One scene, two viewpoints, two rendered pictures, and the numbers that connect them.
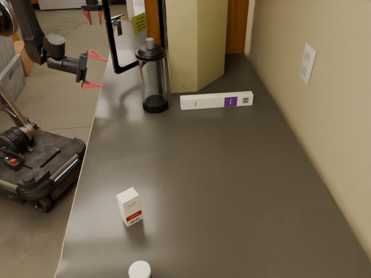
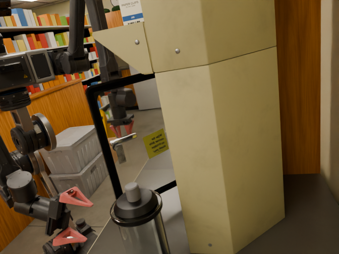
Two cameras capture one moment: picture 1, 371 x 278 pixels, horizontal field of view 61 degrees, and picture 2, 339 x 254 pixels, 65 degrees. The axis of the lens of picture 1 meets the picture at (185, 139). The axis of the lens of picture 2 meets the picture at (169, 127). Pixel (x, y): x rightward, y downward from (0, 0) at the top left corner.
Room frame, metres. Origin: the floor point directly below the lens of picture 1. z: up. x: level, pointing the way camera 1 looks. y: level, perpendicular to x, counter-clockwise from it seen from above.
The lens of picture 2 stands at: (0.64, -0.15, 1.48)
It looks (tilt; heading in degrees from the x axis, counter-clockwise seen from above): 19 degrees down; 21
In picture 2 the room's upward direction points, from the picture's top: 11 degrees counter-clockwise
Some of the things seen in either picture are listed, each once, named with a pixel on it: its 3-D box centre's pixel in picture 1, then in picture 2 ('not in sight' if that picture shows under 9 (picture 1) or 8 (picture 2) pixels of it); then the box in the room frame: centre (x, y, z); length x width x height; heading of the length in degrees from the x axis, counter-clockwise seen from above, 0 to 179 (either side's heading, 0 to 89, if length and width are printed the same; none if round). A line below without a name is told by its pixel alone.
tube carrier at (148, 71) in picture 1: (153, 79); (146, 244); (1.05, 0.11, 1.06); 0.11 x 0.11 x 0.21
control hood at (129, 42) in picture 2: not in sight; (146, 46); (1.30, 0.12, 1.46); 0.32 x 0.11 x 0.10; 4
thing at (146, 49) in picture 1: (150, 48); (134, 199); (1.05, 0.11, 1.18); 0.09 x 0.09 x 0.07
